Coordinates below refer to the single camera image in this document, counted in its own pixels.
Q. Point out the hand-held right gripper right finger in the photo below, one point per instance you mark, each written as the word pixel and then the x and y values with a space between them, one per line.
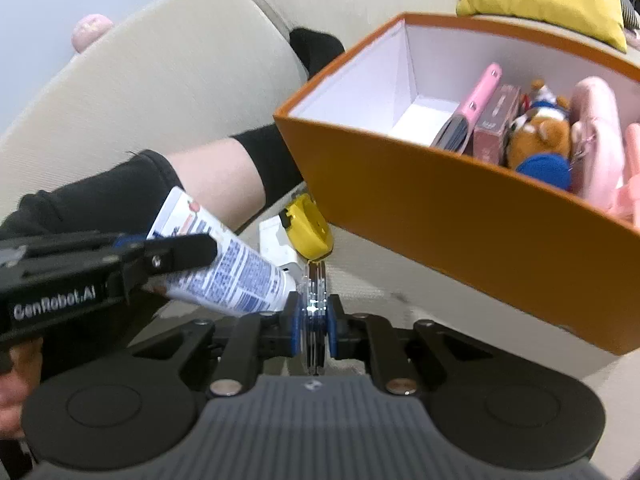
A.
pixel 335 327

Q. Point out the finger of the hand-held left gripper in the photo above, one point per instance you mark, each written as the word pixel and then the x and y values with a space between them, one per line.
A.
pixel 175 257
pixel 129 242

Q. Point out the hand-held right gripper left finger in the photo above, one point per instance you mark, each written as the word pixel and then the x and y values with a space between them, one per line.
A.
pixel 295 327

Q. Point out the silver round compact mirror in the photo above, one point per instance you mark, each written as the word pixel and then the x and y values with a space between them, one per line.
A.
pixel 316 300

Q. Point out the white cream tube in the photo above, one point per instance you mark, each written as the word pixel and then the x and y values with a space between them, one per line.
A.
pixel 240 270

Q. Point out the orange cardboard box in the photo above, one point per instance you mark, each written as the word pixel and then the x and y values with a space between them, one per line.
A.
pixel 450 240

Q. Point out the mauve small carton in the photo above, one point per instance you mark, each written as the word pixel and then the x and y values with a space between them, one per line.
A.
pixel 495 125

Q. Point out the pink case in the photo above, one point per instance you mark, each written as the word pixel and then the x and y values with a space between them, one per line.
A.
pixel 472 107

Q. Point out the brown raccoon plush toy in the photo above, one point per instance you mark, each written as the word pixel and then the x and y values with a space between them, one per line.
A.
pixel 542 132

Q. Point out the pink fabric pouch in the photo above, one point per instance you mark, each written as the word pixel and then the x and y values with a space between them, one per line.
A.
pixel 597 130

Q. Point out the person's left hand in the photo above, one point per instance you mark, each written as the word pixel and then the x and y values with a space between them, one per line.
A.
pixel 17 390

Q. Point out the person's left leg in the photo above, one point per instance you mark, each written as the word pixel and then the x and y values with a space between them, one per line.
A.
pixel 215 180

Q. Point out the yellow tape measure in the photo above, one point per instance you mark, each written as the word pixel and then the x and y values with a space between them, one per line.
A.
pixel 310 227

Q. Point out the beige sofa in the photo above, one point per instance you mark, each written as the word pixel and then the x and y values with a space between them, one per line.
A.
pixel 150 85

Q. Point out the pink round plush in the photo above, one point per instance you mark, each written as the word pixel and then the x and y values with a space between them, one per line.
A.
pixel 91 31

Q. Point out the pale pink plastic item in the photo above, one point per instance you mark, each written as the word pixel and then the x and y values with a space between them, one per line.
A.
pixel 631 170

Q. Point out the striped cushion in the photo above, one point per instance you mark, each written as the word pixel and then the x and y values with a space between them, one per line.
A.
pixel 631 0

